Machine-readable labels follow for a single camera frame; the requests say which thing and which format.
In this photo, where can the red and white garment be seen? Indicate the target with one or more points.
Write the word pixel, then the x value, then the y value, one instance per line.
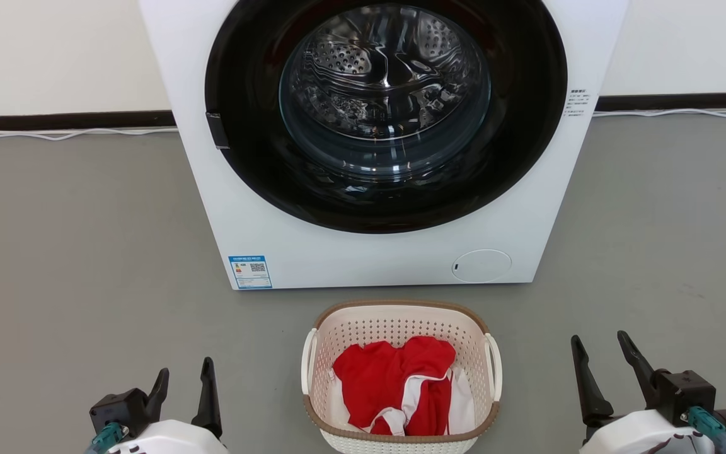
pixel 388 378

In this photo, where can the cream plastic laundry basket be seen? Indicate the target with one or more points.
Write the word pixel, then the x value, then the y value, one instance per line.
pixel 401 321

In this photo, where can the printed text label on washer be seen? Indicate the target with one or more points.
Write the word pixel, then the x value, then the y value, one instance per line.
pixel 576 103

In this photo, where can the round black washing machine door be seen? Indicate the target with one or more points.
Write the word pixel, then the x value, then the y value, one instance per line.
pixel 527 126

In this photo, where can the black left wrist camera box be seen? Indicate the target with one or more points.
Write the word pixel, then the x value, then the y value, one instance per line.
pixel 117 407

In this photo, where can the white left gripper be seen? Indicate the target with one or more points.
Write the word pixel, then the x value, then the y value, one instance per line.
pixel 174 438

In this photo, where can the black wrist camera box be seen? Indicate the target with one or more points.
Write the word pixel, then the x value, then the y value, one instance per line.
pixel 117 407
pixel 684 391

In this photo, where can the round white filter cover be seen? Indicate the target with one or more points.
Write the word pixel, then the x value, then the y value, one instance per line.
pixel 481 266

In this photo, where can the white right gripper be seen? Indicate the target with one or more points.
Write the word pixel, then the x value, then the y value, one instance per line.
pixel 628 435

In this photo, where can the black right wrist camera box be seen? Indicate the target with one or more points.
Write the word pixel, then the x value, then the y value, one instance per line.
pixel 684 391

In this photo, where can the white front-load washing machine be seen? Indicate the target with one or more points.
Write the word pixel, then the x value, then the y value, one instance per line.
pixel 243 239

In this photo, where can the blue energy label sticker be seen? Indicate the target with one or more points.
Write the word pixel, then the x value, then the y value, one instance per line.
pixel 250 272

